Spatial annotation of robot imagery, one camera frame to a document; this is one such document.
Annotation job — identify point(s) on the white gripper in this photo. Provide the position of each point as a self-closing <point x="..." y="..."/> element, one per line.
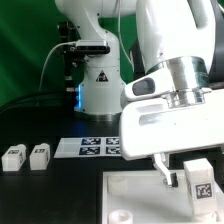
<point x="150" y="127"/>

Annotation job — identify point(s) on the white square tabletop tray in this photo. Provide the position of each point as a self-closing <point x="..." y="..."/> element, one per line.
<point x="142" y="197"/>

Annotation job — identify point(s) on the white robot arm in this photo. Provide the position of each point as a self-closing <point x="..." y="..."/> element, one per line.
<point x="175" y="34"/>

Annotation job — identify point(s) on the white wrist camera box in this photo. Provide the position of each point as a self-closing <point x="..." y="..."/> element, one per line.
<point x="150" y="86"/>

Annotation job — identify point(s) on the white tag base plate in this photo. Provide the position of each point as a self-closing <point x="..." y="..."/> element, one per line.
<point x="88" y="147"/>

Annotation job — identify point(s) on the grey mounted camera bar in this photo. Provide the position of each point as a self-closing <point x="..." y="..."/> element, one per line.
<point x="92" y="46"/>

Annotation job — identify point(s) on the black camera stand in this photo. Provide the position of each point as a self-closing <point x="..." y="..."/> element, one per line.
<point x="72" y="61"/>

